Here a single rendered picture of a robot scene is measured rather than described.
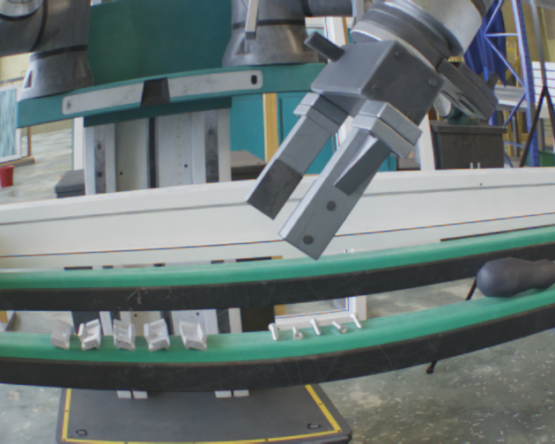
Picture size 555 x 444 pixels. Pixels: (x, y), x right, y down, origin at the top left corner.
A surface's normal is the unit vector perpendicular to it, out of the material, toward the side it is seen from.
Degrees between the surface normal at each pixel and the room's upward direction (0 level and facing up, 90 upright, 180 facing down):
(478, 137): 90
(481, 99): 104
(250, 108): 90
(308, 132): 90
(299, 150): 90
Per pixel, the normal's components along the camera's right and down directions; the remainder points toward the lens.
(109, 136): 0.22, 0.18
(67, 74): 0.57, -0.22
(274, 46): 0.13, -0.17
